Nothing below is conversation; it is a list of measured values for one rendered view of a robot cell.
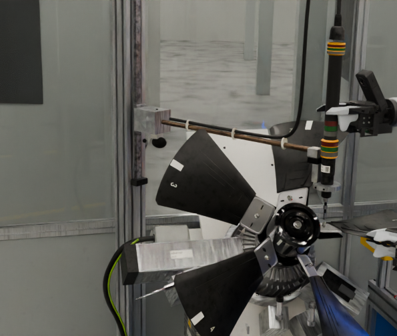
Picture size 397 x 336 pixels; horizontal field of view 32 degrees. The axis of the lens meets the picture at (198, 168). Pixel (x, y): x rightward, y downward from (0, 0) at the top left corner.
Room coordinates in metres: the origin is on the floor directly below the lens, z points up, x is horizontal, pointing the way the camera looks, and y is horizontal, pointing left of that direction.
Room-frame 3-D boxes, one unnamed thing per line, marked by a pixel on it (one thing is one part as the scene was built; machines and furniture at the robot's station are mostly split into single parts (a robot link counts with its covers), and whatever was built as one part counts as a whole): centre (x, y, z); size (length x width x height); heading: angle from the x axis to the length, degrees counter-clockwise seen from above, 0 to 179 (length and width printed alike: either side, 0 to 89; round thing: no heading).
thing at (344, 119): (1.68, -0.35, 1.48); 0.09 x 0.03 x 0.06; 123
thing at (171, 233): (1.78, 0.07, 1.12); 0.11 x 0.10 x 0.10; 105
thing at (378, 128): (1.75, -0.44, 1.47); 0.12 x 0.08 x 0.09; 115
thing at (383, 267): (2.08, -0.60, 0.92); 0.03 x 0.03 x 0.12; 15
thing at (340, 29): (1.70, -0.33, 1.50); 0.04 x 0.04 x 0.46
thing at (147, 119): (2.11, 0.15, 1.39); 0.10 x 0.07 x 0.08; 50
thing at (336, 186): (1.71, -0.32, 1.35); 0.09 x 0.07 x 0.10; 50
